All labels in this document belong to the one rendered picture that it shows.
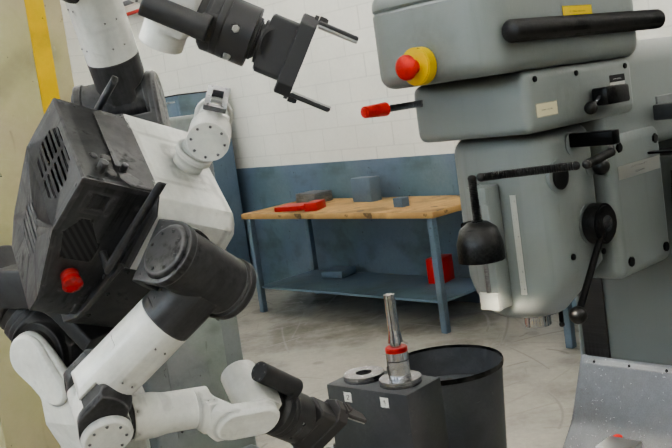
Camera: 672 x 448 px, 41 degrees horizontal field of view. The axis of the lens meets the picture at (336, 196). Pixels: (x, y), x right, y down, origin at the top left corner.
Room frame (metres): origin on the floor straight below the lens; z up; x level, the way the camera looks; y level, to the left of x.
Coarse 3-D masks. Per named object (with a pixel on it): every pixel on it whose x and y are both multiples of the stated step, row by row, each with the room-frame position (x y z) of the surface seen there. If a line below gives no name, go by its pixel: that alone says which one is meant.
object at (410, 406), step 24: (336, 384) 1.90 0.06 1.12; (360, 384) 1.87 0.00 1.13; (384, 384) 1.82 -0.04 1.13; (408, 384) 1.81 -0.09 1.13; (432, 384) 1.83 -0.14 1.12; (360, 408) 1.85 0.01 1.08; (384, 408) 1.81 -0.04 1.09; (408, 408) 1.77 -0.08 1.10; (432, 408) 1.82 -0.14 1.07; (360, 432) 1.86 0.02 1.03; (384, 432) 1.81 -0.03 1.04; (408, 432) 1.77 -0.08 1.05; (432, 432) 1.81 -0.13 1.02
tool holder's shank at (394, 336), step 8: (384, 296) 1.84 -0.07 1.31; (392, 296) 1.84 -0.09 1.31; (384, 304) 1.85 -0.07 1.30; (392, 304) 1.84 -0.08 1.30; (392, 312) 1.84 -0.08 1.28; (392, 320) 1.84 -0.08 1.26; (392, 328) 1.84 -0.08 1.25; (392, 336) 1.84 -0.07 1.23; (400, 336) 1.84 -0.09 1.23; (392, 344) 1.84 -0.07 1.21; (400, 344) 1.84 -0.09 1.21
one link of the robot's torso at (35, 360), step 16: (32, 336) 1.52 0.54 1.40; (16, 352) 1.53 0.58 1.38; (32, 352) 1.51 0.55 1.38; (48, 352) 1.51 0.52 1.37; (16, 368) 1.53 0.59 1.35; (32, 368) 1.51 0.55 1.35; (48, 368) 1.50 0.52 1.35; (64, 368) 1.50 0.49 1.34; (32, 384) 1.52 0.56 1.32; (48, 384) 1.50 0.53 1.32; (48, 400) 1.50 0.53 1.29; (64, 400) 1.49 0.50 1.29; (48, 416) 1.52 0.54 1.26; (64, 416) 1.50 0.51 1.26; (64, 432) 1.52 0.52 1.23
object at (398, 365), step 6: (390, 354) 1.83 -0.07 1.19; (396, 354) 1.83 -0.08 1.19; (402, 354) 1.83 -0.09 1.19; (390, 360) 1.83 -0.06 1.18; (396, 360) 1.83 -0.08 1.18; (402, 360) 1.83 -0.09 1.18; (408, 360) 1.84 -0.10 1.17; (390, 366) 1.83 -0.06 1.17; (396, 366) 1.83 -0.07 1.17; (402, 366) 1.83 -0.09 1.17; (408, 366) 1.84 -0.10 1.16; (390, 372) 1.84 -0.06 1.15; (396, 372) 1.83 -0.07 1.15; (402, 372) 1.83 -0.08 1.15; (408, 372) 1.83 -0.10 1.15; (390, 378) 1.84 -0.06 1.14; (396, 378) 1.83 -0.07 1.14; (402, 378) 1.83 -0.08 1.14
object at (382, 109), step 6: (384, 102) 1.51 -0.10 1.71; (408, 102) 1.55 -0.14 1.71; (414, 102) 1.56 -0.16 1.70; (420, 102) 1.57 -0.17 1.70; (366, 108) 1.48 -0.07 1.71; (372, 108) 1.48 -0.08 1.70; (378, 108) 1.49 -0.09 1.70; (384, 108) 1.50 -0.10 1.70; (390, 108) 1.52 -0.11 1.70; (396, 108) 1.53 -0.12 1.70; (402, 108) 1.54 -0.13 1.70; (408, 108) 1.55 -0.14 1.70; (366, 114) 1.48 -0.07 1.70; (372, 114) 1.48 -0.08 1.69; (378, 114) 1.49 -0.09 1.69; (384, 114) 1.50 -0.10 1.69
